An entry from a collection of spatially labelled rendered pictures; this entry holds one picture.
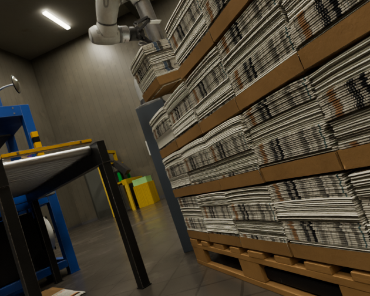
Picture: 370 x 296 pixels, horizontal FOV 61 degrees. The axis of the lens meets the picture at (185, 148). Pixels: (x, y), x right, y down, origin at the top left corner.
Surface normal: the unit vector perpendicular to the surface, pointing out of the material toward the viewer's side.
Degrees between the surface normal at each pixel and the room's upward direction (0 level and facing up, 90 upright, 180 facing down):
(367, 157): 91
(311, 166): 91
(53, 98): 90
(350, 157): 90
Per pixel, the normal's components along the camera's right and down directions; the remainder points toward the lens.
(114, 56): -0.22, 0.00
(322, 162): -0.88, 0.29
